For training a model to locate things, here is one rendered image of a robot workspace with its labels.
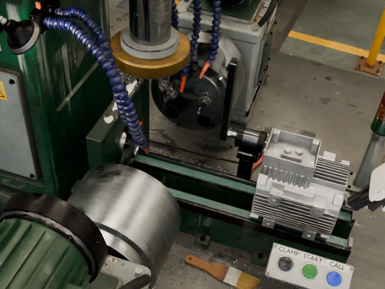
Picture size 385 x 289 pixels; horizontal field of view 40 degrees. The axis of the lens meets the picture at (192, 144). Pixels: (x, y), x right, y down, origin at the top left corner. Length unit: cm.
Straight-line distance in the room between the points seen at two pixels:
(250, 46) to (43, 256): 104
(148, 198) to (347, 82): 122
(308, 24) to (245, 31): 252
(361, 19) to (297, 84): 234
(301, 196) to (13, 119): 69
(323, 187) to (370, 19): 319
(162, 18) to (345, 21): 322
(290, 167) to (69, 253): 61
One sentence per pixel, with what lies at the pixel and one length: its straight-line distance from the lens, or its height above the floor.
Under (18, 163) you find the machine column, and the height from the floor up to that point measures 103.
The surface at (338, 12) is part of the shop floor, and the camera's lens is 436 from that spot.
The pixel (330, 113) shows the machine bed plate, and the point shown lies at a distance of 195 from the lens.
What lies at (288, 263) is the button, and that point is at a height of 107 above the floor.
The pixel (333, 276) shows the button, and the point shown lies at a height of 107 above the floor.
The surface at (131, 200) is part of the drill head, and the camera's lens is 108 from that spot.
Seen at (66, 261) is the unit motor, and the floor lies 132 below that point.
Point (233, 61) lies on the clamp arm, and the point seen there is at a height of 125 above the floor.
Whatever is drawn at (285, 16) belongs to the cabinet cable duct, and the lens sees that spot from 409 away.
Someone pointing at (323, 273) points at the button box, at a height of 107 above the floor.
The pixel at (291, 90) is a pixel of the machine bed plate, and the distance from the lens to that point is 202.
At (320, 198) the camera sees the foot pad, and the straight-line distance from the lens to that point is 125.
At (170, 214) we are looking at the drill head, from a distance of 113.
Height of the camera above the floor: 197
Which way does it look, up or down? 43 degrees down
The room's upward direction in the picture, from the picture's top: 5 degrees clockwise
